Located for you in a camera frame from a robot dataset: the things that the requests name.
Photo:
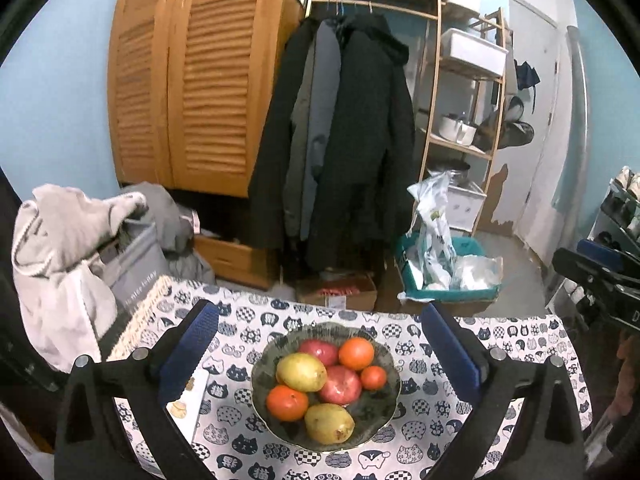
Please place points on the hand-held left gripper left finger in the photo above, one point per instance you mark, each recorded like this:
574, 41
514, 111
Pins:
187, 355

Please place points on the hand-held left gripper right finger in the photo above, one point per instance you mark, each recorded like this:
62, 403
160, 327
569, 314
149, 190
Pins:
452, 355

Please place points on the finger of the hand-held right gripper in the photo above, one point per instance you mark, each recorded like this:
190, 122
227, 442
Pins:
575, 265
597, 250

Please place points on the small orange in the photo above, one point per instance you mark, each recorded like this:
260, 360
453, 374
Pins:
373, 377

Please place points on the green glass bowl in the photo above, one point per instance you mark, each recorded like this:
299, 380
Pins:
270, 355

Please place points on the medium orange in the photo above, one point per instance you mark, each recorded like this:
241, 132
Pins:
356, 353

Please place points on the large orange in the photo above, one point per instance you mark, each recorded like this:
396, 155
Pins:
287, 402

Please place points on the red apple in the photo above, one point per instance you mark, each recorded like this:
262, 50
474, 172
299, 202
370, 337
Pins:
341, 385
317, 350

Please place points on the shoe rack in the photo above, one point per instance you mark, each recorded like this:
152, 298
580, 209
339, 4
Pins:
617, 215

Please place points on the white sticker card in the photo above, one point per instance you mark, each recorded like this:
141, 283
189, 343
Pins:
192, 410

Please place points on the cat-print tablecloth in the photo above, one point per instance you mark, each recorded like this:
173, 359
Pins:
420, 425

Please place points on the clear plastic bag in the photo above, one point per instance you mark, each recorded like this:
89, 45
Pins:
477, 272

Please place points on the grey metal pipe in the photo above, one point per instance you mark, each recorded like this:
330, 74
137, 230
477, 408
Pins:
577, 160

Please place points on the grey fabric bin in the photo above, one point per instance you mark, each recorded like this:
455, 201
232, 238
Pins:
137, 270

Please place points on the wooden drawer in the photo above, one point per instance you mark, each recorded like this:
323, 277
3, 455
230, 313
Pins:
230, 260

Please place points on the teal plastic crate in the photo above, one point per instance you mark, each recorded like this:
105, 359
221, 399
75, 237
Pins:
465, 246

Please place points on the white patterned drawer box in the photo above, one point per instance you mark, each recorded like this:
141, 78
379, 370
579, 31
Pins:
465, 205

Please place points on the red-printed cardboard box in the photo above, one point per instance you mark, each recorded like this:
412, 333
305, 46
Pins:
340, 292

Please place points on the grey door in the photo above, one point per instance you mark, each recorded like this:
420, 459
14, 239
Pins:
530, 135

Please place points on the dark grey garment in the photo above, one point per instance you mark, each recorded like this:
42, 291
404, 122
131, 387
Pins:
165, 215

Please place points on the dark hanging bags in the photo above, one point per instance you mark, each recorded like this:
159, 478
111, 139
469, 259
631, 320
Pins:
510, 130

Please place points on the metal basin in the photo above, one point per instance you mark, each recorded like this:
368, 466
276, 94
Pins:
452, 170

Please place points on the steel pot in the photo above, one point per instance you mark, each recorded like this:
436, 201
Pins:
457, 130

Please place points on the dark blue umbrella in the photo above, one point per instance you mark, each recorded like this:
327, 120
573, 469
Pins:
527, 75

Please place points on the wooden shelf rack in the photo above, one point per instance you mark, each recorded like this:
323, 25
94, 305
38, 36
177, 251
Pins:
430, 110

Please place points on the grey jacket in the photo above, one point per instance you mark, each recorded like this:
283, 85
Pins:
312, 160

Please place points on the black hooded coat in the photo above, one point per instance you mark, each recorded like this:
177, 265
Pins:
360, 135

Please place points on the louvered wooden wardrobe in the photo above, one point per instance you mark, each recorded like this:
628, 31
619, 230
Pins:
200, 85

